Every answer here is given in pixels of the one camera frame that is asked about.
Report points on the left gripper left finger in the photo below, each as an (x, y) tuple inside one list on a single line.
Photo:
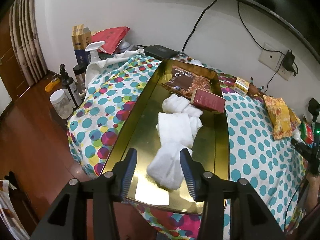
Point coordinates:
[(123, 173)]

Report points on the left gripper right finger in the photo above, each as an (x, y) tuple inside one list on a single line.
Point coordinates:
[(192, 171)]

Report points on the white sock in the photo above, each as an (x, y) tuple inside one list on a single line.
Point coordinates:
[(178, 104), (165, 169)]

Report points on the yellow snack packet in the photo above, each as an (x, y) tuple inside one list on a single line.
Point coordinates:
[(280, 117)]

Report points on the brown braided doll figurine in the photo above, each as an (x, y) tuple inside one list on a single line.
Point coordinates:
[(254, 91)]

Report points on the right hand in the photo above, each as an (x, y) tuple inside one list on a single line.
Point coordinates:
[(312, 196)]

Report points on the red green medicine box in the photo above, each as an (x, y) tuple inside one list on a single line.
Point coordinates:
[(306, 133)]

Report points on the white crumpled tissue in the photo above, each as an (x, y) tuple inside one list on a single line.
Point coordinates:
[(296, 135)]

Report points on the orange patterned snack packet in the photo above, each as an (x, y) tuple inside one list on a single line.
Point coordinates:
[(294, 119)]

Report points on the white folded towel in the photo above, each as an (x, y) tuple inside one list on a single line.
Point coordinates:
[(177, 128)]

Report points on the gold metal tray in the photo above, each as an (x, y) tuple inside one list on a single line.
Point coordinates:
[(147, 128)]

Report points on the dark red small box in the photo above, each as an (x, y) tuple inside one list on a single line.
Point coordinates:
[(208, 101)]

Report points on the brown snack packet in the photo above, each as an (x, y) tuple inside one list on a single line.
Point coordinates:
[(184, 83)]

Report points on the clear plastic jar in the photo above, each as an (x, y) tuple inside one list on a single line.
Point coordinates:
[(61, 104)]

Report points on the yellow cigarette box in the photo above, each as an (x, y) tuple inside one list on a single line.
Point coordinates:
[(241, 86)]

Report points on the black plug adapter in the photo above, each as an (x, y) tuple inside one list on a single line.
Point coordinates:
[(288, 61)]

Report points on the black pump bottle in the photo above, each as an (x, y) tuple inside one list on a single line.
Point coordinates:
[(70, 88)]

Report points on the dark lidded tumbler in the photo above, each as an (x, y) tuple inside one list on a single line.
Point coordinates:
[(79, 72)]

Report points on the yellow floor object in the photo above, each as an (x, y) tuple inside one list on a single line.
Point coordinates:
[(52, 84)]

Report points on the black set-top box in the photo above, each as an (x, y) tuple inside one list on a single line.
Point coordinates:
[(159, 52)]

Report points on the white spray bottle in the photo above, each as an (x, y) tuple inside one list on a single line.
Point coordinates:
[(93, 50)]

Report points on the red paper bag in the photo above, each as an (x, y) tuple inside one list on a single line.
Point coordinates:
[(112, 38)]

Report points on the yellow blue tall box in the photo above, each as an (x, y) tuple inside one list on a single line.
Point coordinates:
[(81, 38)]

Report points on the white wall socket plate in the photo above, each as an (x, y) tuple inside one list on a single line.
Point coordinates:
[(273, 61)]

